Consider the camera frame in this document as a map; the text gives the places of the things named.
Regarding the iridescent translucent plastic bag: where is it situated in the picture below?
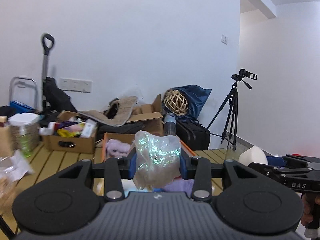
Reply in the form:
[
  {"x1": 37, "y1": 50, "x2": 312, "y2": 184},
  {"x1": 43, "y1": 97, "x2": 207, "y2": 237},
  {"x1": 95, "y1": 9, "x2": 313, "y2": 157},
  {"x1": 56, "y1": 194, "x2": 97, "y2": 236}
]
[{"x1": 133, "y1": 131, "x2": 181, "y2": 190}]

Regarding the purple cloth pouch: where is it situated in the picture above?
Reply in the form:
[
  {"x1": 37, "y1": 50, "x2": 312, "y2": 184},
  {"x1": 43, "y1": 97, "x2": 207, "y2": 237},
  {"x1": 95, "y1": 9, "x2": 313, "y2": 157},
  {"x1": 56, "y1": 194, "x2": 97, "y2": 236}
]
[{"x1": 161, "y1": 178, "x2": 194, "y2": 195}]

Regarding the black suitcase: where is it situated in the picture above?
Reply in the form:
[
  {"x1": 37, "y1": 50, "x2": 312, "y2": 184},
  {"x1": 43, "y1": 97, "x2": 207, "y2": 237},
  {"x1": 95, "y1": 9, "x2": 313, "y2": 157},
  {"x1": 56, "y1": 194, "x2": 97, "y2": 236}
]
[{"x1": 176, "y1": 120, "x2": 210, "y2": 151}]

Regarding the pink fluffy towel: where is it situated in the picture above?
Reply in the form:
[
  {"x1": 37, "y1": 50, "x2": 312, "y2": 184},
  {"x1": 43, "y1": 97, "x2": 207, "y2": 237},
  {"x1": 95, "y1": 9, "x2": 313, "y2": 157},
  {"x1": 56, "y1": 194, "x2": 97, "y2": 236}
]
[{"x1": 106, "y1": 139, "x2": 131, "y2": 158}]

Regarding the red cardboard storage box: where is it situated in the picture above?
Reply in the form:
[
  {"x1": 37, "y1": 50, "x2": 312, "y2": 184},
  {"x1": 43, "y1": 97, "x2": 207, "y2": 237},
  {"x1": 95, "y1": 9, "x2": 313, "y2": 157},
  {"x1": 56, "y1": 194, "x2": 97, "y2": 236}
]
[{"x1": 103, "y1": 131, "x2": 195, "y2": 167}]

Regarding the blue water bottle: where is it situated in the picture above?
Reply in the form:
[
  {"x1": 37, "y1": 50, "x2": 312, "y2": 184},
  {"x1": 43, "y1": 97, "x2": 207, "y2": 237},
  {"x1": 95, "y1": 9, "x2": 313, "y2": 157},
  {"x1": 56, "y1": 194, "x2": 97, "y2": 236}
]
[{"x1": 164, "y1": 113, "x2": 176, "y2": 136}]

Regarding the small brown cardboard tray box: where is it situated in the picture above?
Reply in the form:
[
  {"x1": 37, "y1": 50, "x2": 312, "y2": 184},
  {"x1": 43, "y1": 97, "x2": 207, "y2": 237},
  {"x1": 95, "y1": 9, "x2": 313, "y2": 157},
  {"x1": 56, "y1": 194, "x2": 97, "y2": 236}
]
[{"x1": 39, "y1": 111, "x2": 98, "y2": 154}]

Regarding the large open cardboard box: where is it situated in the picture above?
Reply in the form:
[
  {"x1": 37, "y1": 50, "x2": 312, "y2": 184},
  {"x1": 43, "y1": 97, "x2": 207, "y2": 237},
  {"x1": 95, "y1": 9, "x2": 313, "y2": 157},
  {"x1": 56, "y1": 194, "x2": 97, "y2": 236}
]
[{"x1": 127, "y1": 94, "x2": 164, "y2": 136}]

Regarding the woven rattan ball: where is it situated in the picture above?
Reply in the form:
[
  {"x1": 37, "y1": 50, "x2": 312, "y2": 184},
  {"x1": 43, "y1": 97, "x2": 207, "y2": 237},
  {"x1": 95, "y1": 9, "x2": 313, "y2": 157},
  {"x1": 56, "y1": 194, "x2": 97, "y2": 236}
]
[{"x1": 163, "y1": 90, "x2": 189, "y2": 115}]

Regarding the dark blue cushion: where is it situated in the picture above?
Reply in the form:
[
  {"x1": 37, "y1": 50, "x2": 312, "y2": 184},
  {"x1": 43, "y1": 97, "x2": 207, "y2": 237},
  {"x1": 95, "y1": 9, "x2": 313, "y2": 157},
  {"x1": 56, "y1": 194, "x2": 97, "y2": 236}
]
[{"x1": 173, "y1": 85, "x2": 212, "y2": 124}]

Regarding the green soap bottle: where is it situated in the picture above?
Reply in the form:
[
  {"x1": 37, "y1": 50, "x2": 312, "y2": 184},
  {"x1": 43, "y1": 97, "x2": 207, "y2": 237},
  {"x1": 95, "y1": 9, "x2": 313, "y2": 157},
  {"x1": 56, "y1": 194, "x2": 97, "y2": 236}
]
[{"x1": 19, "y1": 126, "x2": 31, "y2": 158}]

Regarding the beige carton package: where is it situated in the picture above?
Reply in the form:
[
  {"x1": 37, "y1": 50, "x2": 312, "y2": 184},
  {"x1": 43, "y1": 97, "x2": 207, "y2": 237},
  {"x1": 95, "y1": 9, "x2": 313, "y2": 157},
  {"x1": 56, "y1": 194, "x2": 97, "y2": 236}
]
[{"x1": 0, "y1": 116, "x2": 12, "y2": 158}]

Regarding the black camera tripod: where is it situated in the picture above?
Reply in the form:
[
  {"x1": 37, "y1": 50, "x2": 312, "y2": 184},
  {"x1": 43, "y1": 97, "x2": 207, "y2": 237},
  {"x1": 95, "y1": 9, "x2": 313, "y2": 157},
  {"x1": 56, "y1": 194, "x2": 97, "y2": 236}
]
[{"x1": 207, "y1": 79, "x2": 252, "y2": 152}]

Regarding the white wall power strip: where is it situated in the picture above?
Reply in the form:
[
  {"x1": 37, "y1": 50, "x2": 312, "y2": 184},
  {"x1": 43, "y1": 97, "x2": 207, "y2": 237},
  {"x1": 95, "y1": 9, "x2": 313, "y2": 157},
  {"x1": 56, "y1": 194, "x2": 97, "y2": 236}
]
[{"x1": 59, "y1": 78, "x2": 92, "y2": 93}]

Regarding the camera on tripod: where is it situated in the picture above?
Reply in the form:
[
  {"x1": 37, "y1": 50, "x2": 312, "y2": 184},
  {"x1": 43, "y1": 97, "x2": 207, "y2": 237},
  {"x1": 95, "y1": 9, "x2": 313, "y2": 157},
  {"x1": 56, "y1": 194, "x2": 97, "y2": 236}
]
[{"x1": 239, "y1": 69, "x2": 258, "y2": 80}]

